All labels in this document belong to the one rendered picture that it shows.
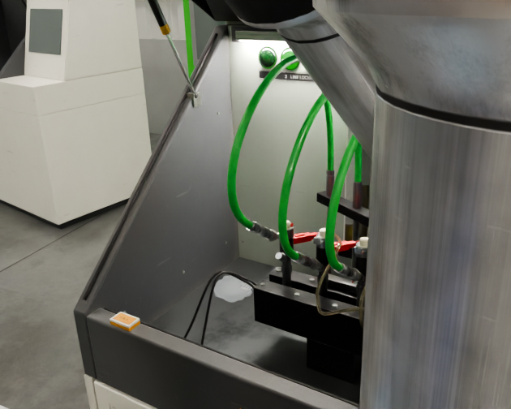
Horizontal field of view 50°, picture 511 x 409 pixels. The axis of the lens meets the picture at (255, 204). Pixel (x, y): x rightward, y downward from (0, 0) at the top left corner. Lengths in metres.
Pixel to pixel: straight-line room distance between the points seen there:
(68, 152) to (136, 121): 0.59
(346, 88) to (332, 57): 0.02
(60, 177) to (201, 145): 2.58
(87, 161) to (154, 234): 2.72
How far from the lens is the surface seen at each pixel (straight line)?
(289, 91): 1.31
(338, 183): 0.84
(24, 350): 2.83
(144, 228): 1.21
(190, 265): 1.37
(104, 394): 1.25
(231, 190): 0.88
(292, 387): 0.93
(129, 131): 4.11
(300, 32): 0.25
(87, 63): 3.86
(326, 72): 0.26
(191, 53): 4.13
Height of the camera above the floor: 1.56
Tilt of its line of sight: 22 degrees down
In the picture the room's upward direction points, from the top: 2 degrees counter-clockwise
